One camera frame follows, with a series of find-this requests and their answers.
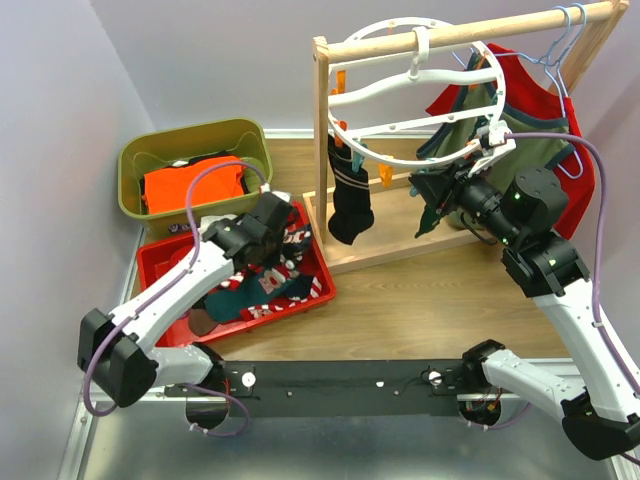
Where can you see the red shirt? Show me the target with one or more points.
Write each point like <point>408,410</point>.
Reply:
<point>579,191</point>

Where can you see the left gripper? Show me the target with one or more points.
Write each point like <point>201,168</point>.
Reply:
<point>277,255</point>

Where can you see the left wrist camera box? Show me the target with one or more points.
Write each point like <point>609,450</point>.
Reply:
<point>284,196</point>

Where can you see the black striped sock pair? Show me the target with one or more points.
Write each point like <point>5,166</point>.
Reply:
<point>351,198</point>

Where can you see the wooden clothes rack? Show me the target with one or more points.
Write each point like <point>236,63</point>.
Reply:
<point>390,238</point>

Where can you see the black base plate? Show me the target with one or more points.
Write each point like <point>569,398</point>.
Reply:
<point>273,389</point>

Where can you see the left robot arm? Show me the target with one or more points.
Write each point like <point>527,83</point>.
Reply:
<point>117,351</point>

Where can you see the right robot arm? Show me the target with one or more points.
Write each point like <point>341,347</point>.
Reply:
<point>601,416</point>

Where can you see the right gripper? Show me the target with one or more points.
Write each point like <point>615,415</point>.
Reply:
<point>435,188</point>

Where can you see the olive green plastic bin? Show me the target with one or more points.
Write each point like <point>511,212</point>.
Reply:
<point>238,137</point>

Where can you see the white round clip hanger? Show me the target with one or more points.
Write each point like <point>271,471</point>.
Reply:
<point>378,79</point>

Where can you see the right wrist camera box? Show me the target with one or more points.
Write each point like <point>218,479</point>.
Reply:
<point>490,145</point>

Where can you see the orange clothes peg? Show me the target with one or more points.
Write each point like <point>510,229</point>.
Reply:
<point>386,173</point>

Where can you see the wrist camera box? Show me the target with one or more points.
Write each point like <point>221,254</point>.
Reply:
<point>284,196</point>
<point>490,145</point>

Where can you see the dark green sock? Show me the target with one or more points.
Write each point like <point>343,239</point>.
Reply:
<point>430,219</point>

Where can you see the orange folded garment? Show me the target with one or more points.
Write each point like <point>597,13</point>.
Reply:
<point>192,182</point>

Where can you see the red plastic tray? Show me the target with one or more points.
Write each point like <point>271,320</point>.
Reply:
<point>298,236</point>

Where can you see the green reindeer christmas sock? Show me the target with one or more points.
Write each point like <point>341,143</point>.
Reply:
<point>227,300</point>

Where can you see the olive green shirt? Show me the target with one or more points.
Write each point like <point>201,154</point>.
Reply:
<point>528,108</point>

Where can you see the red white striped santa sock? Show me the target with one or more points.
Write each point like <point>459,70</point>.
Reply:
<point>303,289</point>

